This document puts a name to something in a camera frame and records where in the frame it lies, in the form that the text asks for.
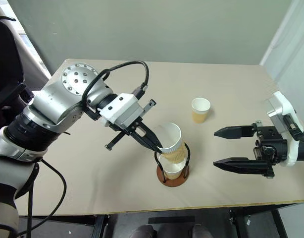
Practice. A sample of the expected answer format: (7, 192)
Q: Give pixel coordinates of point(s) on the black metal table frame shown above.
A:
(100, 225)

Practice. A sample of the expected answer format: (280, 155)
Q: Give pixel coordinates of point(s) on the dark rounded shape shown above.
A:
(202, 231)
(143, 231)

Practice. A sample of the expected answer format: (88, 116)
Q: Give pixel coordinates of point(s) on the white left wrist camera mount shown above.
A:
(122, 109)

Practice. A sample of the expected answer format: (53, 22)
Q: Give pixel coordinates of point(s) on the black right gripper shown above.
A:
(274, 147)

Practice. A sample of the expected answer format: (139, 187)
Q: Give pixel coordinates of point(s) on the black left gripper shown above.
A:
(117, 142)

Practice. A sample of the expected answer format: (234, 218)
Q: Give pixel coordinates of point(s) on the black floor strip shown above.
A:
(170, 220)

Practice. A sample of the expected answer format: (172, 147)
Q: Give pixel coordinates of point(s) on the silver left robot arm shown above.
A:
(50, 104)

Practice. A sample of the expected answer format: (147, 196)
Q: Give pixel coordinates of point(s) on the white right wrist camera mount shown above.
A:
(287, 104)

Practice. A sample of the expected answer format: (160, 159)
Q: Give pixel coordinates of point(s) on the brown ribbed paper cup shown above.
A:
(200, 111)
(173, 171)
(175, 146)

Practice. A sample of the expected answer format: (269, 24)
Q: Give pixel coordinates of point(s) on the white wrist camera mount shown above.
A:
(122, 109)
(287, 104)

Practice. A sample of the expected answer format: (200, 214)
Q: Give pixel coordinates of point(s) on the large black rounded object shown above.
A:
(6, 62)

